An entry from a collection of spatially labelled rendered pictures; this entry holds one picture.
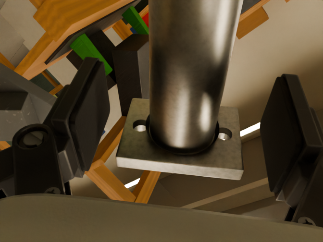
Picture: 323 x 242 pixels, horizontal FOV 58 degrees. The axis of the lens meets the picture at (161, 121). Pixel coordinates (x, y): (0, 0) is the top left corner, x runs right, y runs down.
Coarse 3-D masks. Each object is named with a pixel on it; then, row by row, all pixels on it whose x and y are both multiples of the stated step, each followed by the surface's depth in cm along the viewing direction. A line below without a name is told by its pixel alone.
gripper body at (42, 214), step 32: (0, 224) 6; (32, 224) 6; (64, 224) 6; (96, 224) 6; (128, 224) 6; (160, 224) 6; (192, 224) 6; (224, 224) 6; (256, 224) 6; (288, 224) 7
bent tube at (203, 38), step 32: (160, 0) 8; (192, 0) 8; (224, 0) 8; (160, 32) 9; (192, 32) 9; (224, 32) 9; (160, 64) 10; (192, 64) 9; (224, 64) 10; (160, 96) 11; (192, 96) 10; (128, 128) 14; (160, 128) 12; (192, 128) 11; (224, 128) 14; (128, 160) 12; (160, 160) 12; (192, 160) 12; (224, 160) 12
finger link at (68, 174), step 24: (96, 72) 11; (72, 96) 10; (96, 96) 12; (48, 120) 10; (72, 120) 10; (96, 120) 12; (72, 144) 10; (96, 144) 12; (0, 168) 9; (72, 168) 10
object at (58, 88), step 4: (44, 72) 665; (48, 76) 667; (52, 80) 672; (52, 84) 674; (56, 84) 675; (60, 84) 621; (56, 88) 608; (60, 88) 622; (52, 92) 597; (56, 92) 610; (60, 92) 625; (56, 96) 610; (104, 132) 664
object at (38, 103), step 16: (0, 64) 21; (0, 80) 21; (16, 80) 22; (0, 96) 21; (16, 96) 22; (32, 96) 22; (48, 96) 23; (0, 112) 21; (16, 112) 21; (32, 112) 23; (48, 112) 24; (0, 128) 22; (16, 128) 22
